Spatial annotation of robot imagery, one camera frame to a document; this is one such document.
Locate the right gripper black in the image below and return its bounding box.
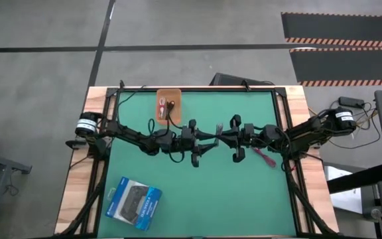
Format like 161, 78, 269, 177
217, 114, 256, 164

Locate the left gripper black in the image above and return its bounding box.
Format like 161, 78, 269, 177
179, 118, 220, 168

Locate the grey braided USB-C cable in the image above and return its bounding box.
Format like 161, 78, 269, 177
214, 122, 224, 147

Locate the red braided USB-C cable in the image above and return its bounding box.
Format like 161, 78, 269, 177
251, 147, 278, 169

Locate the white USB-C cable red strap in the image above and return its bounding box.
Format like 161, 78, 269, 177
157, 96, 168, 121

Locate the orange translucent plastic bin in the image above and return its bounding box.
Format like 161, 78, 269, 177
156, 88, 182, 126

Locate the green table mat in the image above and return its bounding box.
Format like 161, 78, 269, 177
97, 91, 297, 237

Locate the black case behind table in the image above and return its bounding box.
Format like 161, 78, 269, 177
209, 72, 275, 88

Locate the blue DualShock controller box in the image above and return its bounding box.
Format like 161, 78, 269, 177
104, 176, 163, 232

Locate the white paper sheet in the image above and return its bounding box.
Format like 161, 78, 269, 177
324, 165, 364, 214

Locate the black power adapter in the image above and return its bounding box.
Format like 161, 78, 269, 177
338, 96, 366, 108

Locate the black table clamp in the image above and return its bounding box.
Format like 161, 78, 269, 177
65, 139, 90, 150

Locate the black striped floor mat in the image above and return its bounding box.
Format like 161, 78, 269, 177
281, 11, 382, 48
288, 47, 382, 88

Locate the wooden table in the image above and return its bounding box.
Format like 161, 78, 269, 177
54, 85, 341, 235

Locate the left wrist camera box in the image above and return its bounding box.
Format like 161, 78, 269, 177
180, 126, 195, 140

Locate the black aluminium rig frame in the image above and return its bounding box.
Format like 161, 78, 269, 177
54, 86, 340, 239

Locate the black left wrist camera cable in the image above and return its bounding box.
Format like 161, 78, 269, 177
146, 99, 187, 164

